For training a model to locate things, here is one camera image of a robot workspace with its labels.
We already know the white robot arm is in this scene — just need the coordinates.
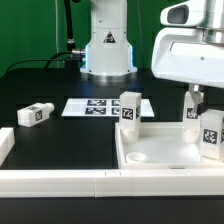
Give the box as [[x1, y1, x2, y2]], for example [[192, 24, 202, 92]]
[[81, 0, 224, 106]]

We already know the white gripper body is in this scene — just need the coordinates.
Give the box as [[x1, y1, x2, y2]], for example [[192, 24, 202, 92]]
[[151, 28, 224, 89]]

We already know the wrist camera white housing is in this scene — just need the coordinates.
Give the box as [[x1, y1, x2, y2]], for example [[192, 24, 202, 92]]
[[160, 0, 207, 27]]

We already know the black cable conduit post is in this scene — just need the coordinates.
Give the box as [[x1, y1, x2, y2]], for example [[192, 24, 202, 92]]
[[64, 0, 75, 51]]

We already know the white square table top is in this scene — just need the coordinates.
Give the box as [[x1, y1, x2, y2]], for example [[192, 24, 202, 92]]
[[115, 122, 224, 170]]

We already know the white marker tag sheet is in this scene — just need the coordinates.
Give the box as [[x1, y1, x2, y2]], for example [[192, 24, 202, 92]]
[[61, 97, 156, 118]]

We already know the white left fence block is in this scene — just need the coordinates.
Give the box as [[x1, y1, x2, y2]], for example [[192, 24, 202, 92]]
[[0, 127, 15, 166]]

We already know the black cable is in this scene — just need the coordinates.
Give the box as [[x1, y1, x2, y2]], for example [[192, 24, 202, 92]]
[[4, 50, 87, 75]]

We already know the white front fence bar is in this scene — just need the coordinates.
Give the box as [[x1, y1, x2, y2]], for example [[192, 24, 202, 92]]
[[0, 169, 224, 198]]

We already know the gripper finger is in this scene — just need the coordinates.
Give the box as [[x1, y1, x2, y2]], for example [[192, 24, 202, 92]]
[[188, 84, 204, 115]]

